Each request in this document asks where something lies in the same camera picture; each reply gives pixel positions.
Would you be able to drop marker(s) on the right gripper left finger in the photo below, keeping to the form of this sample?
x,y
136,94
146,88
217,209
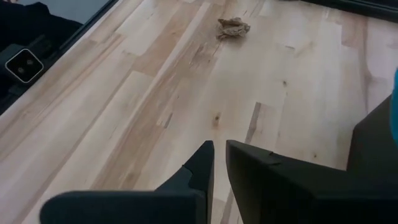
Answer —
x,y
174,202

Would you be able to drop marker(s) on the brown paper ball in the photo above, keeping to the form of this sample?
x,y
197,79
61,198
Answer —
x,y
231,28

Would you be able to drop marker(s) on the teal plastic trash bag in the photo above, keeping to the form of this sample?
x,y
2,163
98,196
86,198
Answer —
x,y
395,105

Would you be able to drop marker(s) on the grey plastic trash bin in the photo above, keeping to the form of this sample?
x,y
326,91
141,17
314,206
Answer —
x,y
373,146

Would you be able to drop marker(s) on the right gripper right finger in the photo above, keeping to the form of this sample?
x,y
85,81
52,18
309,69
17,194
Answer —
x,y
280,193

